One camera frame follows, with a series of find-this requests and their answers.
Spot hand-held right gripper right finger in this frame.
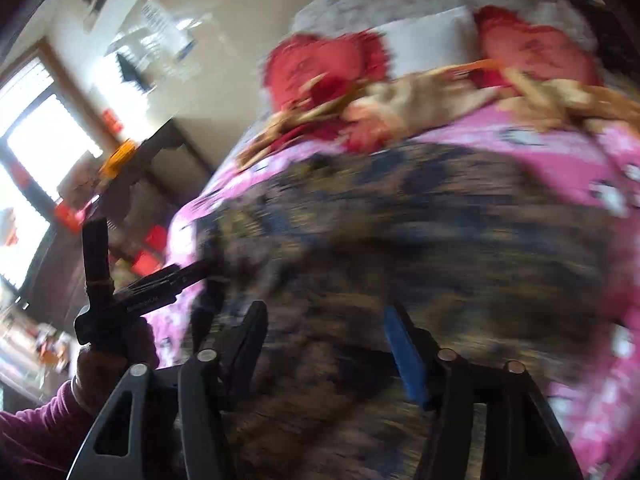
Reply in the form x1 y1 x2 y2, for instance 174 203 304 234
382 302 585 480

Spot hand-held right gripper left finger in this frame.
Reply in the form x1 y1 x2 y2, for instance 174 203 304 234
67 301 271 480

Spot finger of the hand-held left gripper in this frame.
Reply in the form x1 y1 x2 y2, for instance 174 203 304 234
112 259 218 313

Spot dark patterned garment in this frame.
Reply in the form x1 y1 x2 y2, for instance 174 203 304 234
192 141 623 480

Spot person's left forearm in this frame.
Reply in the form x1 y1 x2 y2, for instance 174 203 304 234
0 379 98 480

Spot person's left hand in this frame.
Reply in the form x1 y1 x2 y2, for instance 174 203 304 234
74 317 162 417

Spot red boxes in shelf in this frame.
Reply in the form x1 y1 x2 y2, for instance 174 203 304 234
131 225 169 277

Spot red box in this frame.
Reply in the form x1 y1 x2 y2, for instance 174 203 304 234
54 200 87 234

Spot dark wooden shelf unit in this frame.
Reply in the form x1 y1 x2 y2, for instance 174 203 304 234
30 120 213 323

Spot orange object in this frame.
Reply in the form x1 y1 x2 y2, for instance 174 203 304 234
99 140 139 179

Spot window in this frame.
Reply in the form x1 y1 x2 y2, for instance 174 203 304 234
0 55 105 292

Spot red pillow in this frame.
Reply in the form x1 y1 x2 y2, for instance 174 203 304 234
262 30 393 143
472 5 603 88

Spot pink printed blanket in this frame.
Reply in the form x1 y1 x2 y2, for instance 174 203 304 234
150 119 640 480

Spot gold beige cloth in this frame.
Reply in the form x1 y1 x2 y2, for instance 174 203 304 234
235 57 640 171

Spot white pillow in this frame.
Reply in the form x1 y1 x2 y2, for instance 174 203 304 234
372 7 482 82

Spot dark furniture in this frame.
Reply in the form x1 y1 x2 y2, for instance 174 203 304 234
550 0 640 88

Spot black triangular wall object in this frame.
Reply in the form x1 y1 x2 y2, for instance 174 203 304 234
115 51 147 87

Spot white papers on wall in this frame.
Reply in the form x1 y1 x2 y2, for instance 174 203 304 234
106 0 207 83

